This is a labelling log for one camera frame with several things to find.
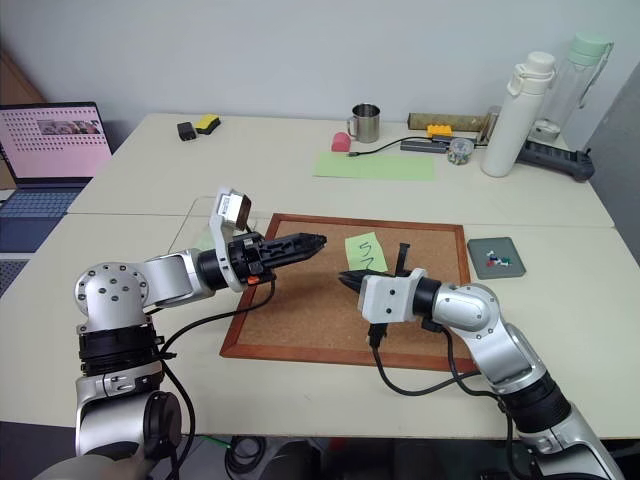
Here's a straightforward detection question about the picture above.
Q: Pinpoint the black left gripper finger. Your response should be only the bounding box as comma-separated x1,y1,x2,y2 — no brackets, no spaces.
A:
271,244,327,267
263,232,329,252

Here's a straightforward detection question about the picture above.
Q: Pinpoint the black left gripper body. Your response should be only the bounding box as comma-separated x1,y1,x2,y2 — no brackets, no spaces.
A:
227,232,277,290

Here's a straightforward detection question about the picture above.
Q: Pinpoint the green sticky note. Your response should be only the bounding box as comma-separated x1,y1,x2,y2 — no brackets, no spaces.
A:
343,231,390,274

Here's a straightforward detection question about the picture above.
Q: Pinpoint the gray flat tray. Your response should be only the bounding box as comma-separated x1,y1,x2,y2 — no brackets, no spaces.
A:
466,236,528,281

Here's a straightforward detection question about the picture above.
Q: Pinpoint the wood framed cork board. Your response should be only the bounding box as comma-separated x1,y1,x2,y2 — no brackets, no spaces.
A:
219,213,482,374

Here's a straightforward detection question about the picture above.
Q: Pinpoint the light green paper sheet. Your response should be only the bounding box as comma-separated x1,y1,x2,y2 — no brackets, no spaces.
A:
312,152,437,183

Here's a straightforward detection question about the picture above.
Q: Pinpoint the gray usb hub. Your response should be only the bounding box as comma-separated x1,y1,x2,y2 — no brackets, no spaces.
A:
399,138,450,154

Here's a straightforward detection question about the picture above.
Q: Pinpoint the steel mug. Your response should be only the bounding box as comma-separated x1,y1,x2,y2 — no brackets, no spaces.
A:
346,103,382,143

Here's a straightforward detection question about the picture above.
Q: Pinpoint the yellow black board eraser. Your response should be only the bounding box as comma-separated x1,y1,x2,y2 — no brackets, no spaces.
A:
194,114,223,136

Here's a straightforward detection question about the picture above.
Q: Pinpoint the brown cork roll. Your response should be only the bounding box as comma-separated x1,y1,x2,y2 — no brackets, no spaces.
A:
407,112,489,133

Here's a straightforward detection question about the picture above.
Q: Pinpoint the silver metal holder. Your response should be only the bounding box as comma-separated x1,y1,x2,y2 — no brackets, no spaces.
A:
476,105,503,147

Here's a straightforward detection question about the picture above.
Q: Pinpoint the white insulated bottle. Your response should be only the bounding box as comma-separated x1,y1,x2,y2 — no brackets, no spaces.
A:
480,50,558,178

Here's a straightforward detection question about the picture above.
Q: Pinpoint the black power strip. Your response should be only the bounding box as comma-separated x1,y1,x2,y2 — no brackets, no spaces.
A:
516,139,597,183

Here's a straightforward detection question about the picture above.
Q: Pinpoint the open laptop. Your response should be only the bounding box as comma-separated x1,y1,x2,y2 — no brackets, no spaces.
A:
0,102,114,254

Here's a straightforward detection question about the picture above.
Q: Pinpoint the dark gray panel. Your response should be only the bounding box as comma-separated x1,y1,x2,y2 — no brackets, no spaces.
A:
583,63,640,232

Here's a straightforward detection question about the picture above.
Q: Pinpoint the clear bottle green cap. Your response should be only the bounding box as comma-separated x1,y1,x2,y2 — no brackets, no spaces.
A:
528,32,616,145

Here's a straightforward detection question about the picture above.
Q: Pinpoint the brown wooden board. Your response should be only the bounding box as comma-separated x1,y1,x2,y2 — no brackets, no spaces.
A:
0,48,47,107

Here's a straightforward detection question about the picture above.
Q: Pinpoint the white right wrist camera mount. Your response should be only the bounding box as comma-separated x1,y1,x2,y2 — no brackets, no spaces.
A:
356,267,429,326

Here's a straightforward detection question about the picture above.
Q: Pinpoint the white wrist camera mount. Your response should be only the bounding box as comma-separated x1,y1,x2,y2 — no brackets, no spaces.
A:
356,267,429,326
207,186,254,294

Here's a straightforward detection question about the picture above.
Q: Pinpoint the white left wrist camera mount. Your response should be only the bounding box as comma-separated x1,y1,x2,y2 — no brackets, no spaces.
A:
207,186,254,294

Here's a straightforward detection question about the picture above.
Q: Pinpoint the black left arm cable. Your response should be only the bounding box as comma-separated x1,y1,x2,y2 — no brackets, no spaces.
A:
147,277,277,480

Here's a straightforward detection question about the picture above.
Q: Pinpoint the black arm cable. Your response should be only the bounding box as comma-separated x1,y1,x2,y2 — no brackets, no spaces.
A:
367,319,516,456
147,277,277,480

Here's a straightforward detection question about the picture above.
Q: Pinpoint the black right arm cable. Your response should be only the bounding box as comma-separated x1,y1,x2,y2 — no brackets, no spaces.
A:
367,319,516,456

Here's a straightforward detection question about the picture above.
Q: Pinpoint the thin black usb cable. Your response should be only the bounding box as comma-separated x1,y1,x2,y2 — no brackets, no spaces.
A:
346,137,407,161

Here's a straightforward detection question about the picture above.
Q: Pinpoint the thin green cable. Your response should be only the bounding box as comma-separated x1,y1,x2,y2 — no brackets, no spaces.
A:
197,433,235,450

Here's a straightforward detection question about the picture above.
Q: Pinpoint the black cable bundle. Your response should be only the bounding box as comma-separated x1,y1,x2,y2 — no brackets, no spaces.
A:
223,434,274,480

